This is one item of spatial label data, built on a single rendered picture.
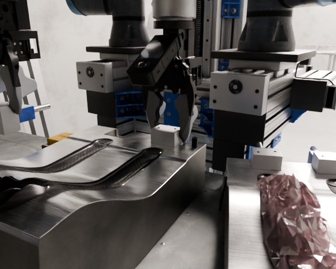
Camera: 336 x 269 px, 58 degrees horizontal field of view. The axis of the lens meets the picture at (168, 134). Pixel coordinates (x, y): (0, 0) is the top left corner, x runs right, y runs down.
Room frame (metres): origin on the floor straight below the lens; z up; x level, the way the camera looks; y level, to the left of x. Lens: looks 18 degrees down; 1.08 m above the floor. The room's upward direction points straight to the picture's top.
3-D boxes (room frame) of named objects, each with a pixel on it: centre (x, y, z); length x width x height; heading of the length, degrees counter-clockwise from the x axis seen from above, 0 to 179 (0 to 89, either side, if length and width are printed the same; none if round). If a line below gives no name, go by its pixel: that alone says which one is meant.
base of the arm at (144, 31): (1.16, 0.14, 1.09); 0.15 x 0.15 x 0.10
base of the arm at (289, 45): (0.87, -0.27, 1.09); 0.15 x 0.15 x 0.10
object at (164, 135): (0.58, -0.02, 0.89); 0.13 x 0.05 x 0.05; 152
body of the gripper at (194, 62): (0.57, -0.01, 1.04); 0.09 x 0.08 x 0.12; 152
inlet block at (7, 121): (0.61, 0.30, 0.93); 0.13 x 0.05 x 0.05; 152
